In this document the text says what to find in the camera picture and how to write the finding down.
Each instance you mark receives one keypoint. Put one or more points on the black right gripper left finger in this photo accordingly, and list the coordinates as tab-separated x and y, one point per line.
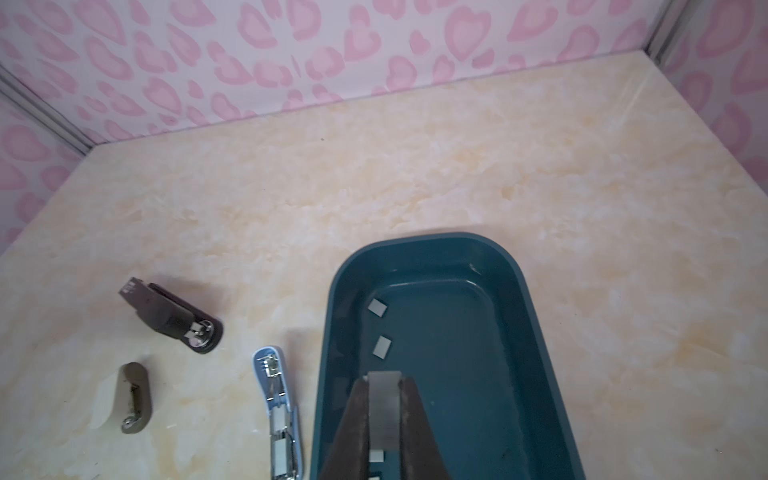
348	457

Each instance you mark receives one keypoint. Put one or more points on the aluminium corner frame post left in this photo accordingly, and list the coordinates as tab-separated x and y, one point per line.
34	107

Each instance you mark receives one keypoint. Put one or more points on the aluminium corner frame post right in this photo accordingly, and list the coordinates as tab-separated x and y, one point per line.
668	27

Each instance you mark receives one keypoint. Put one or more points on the teal plastic tray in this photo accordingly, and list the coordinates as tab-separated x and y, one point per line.
464	327

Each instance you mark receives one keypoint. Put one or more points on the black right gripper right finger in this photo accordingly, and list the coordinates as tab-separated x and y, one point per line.
420	458

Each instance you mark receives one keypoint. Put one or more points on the silver staple strip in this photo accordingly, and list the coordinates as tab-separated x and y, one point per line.
377	307
384	415
382	347
376	456

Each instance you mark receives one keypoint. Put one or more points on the aluminium corner frame post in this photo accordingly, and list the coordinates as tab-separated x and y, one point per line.
34	107
668	27

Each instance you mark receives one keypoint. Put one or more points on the black long stapler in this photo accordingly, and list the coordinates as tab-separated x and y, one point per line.
169	315

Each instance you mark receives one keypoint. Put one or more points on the light blue mini stapler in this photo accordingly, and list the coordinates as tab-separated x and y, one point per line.
286	457

